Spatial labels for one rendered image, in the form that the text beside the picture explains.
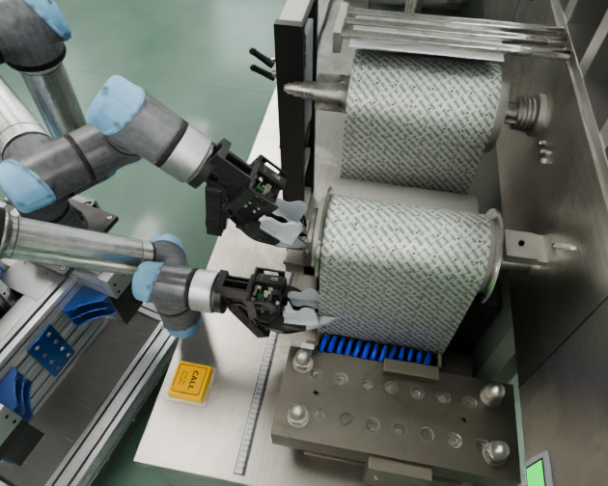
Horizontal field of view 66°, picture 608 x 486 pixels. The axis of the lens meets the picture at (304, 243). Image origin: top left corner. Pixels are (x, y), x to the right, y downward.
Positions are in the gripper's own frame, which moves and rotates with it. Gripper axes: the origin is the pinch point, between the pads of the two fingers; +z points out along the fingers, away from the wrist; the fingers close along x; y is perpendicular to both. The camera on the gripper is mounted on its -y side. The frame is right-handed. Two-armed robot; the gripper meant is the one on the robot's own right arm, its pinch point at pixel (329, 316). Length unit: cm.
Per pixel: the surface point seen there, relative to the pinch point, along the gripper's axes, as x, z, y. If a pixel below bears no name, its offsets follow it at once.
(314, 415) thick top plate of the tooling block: -15.3, 0.1, -7.0
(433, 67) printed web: 29.9, 10.9, 32.0
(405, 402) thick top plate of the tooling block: -10.6, 15.2, -5.9
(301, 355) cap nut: -7.4, -3.6, -1.5
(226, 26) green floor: 293, -120, -109
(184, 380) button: -10.4, -26.8, -16.5
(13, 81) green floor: 196, -240, -109
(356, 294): -0.2, 4.1, 9.3
